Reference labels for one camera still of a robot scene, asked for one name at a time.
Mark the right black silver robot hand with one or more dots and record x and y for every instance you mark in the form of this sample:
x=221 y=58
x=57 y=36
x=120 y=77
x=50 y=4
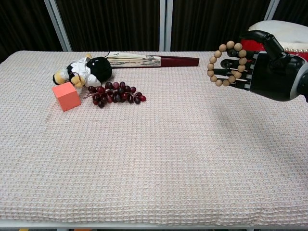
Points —
x=272 y=74

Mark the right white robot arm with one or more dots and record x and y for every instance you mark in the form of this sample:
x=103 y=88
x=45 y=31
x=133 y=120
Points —
x=305 y=87

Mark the red drum with white skin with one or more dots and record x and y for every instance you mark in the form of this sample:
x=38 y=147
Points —
x=288 y=33

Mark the dark ribbed partition panel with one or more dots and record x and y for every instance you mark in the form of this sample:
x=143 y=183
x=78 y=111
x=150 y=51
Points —
x=21 y=24
x=293 y=9
x=108 y=24
x=216 y=21

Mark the beige waffle weave tablecloth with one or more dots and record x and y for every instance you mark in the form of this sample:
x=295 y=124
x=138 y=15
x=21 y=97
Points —
x=144 y=156

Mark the dark red grape bunch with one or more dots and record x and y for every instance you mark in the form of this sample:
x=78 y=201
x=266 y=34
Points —
x=118 y=95

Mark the plush doll black head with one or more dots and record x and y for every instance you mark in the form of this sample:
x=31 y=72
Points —
x=98 y=68

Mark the orange cube block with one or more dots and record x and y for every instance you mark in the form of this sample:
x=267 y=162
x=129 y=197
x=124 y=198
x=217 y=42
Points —
x=67 y=96

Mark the aluminium partition frame post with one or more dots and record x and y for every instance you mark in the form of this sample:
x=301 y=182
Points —
x=59 y=26
x=166 y=24
x=272 y=9

